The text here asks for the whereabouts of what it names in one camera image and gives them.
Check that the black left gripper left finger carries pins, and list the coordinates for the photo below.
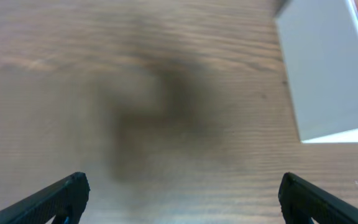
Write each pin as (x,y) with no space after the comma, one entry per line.
(62,202)

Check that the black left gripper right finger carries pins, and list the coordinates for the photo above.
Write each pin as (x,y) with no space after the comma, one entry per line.
(304,203)

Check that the white open cardboard box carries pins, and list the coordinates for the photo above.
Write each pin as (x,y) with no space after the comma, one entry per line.
(319,41)

